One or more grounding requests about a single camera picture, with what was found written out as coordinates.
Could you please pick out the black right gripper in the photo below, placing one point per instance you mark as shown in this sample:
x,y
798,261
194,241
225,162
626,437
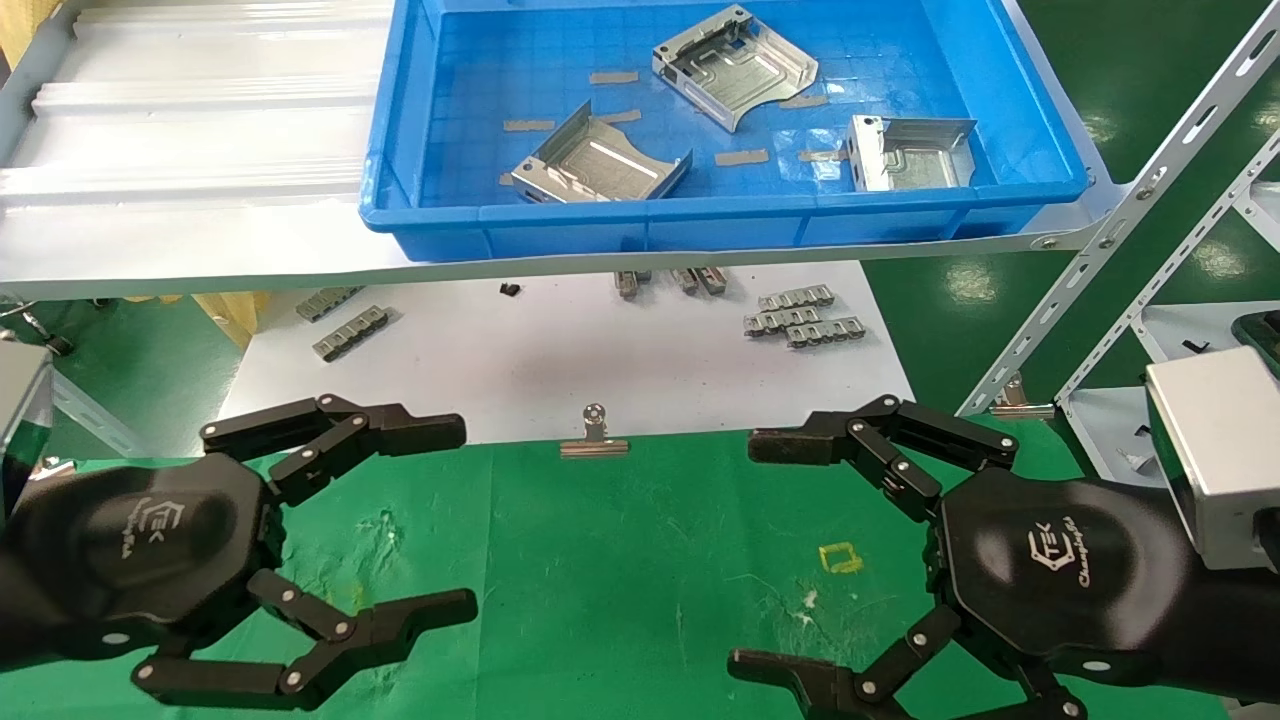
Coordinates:
x,y
1060,570

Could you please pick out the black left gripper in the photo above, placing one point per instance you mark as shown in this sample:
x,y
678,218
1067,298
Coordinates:
x,y
130,550

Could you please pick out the sheet metal bracket part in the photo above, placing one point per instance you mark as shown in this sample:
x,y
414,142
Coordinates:
x,y
745,80

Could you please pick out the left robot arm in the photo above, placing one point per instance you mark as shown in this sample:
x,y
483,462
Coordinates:
x,y
8,610

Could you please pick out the silver binder clip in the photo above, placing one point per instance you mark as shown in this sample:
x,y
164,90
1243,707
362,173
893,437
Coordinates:
x,y
1020,405
595,445

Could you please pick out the green table cloth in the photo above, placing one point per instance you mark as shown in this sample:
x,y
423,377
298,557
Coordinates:
x,y
650,560

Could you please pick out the white metal shelf board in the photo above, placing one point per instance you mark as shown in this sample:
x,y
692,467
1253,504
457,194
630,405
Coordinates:
x,y
1110,420

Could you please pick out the grey steel angle bar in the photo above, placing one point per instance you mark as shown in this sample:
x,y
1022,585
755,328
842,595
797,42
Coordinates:
x,y
90,415

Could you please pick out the blue plastic bin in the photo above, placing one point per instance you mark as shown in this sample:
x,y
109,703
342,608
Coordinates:
x,y
700,225

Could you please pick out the perforated white shelf upright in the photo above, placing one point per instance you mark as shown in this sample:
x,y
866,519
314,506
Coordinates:
x,y
1170,280
1150,185

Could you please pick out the small boxy sheet metal part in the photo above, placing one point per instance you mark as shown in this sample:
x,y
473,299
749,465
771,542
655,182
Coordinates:
x,y
920,160

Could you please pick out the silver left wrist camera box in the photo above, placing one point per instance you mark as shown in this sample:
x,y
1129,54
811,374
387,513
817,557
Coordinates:
x,y
20,400

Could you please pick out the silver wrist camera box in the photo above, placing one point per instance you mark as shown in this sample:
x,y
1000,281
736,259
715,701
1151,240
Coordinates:
x,y
20,400
1215,450

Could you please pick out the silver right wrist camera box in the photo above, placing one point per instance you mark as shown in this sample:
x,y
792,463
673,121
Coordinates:
x,y
1215,450

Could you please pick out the metal bracket part, left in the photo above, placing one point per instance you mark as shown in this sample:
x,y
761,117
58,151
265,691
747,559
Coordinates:
x,y
600,165

